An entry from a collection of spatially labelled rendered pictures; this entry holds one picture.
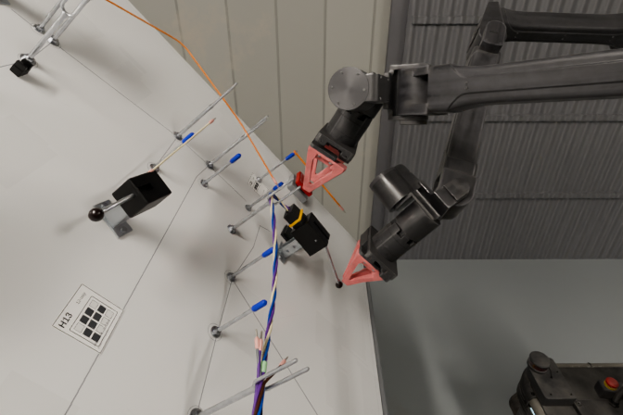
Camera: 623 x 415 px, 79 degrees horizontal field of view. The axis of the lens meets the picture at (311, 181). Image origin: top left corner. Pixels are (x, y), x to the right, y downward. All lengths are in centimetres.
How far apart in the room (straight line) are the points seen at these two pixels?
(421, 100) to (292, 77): 138
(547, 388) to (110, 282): 152
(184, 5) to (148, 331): 164
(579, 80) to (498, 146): 172
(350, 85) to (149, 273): 34
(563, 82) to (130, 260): 51
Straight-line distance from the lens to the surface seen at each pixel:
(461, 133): 75
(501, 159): 224
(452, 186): 66
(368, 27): 188
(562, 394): 172
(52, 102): 57
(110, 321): 44
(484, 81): 52
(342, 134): 59
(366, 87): 51
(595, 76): 48
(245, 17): 188
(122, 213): 47
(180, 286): 51
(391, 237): 66
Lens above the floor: 155
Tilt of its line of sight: 29 degrees down
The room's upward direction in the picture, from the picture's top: straight up
